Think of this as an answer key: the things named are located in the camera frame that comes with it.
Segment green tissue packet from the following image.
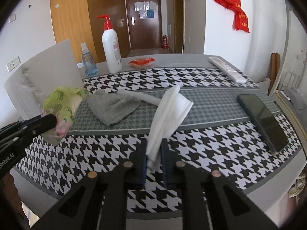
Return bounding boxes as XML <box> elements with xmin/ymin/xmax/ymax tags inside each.
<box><xmin>42</xmin><ymin>87</ymin><xmax>89</xmax><ymax>146</ymax></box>

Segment grey sock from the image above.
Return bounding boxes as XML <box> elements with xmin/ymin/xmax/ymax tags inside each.
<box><xmin>87</xmin><ymin>90</ymin><xmax>140</xmax><ymax>126</ymax></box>

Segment white tissue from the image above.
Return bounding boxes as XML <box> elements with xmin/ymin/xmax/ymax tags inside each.
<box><xmin>146</xmin><ymin>85</ymin><xmax>194</xmax><ymax>171</ymax></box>

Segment white styrofoam box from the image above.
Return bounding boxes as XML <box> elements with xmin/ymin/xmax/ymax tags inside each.
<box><xmin>4</xmin><ymin>39</ymin><xmax>83</xmax><ymax>119</ymax></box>

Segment black smartphone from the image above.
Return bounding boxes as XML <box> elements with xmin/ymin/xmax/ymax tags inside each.
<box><xmin>237</xmin><ymin>94</ymin><xmax>289</xmax><ymax>155</ymax></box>

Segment blue spray bottle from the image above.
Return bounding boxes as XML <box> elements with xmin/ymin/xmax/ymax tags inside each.
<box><xmin>81</xmin><ymin>43</ymin><xmax>98</xmax><ymax>77</ymax></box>

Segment white red pump bottle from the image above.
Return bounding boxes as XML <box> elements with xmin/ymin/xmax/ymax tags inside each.
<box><xmin>97</xmin><ymin>15</ymin><xmax>123</xmax><ymax>74</ymax></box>

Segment light wooden wardrobe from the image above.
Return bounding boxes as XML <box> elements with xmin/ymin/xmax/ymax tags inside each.
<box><xmin>50</xmin><ymin>0</ymin><xmax>131</xmax><ymax>63</ymax></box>

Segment white metal bunk bed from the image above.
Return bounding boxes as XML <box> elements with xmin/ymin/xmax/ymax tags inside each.
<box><xmin>275</xmin><ymin>2</ymin><xmax>306</xmax><ymax>137</ymax></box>

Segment white remote control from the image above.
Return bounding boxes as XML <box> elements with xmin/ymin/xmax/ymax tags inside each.
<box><xmin>209</xmin><ymin>57</ymin><xmax>247</xmax><ymax>84</ymax></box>

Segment red snack packet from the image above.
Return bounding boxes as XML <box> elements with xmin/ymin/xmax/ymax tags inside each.
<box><xmin>129</xmin><ymin>57</ymin><xmax>155</xmax><ymax>69</ymax></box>

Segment red fire extinguisher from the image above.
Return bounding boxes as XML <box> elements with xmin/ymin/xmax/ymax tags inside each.
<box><xmin>162</xmin><ymin>35</ymin><xmax>169</xmax><ymax>50</ymax></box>

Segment dark brown entrance door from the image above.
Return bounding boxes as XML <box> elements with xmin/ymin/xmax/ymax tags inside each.
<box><xmin>126</xmin><ymin>0</ymin><xmax>162</xmax><ymax>50</ymax></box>

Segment red hanging bags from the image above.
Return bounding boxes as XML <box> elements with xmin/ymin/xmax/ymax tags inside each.
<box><xmin>214</xmin><ymin>0</ymin><xmax>250</xmax><ymax>33</ymax></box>

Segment white wall socket pair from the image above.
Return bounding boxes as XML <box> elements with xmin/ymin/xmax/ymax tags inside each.
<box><xmin>6</xmin><ymin>57</ymin><xmax>21</xmax><ymax>72</ymax></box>

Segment white wall switch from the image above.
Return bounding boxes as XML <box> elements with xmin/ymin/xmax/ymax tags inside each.
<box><xmin>9</xmin><ymin>14</ymin><xmax>17</xmax><ymax>23</ymax></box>

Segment wooden sticks by wall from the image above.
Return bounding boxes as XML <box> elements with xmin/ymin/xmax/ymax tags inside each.
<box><xmin>268</xmin><ymin>53</ymin><xmax>281</xmax><ymax>94</ymax></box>

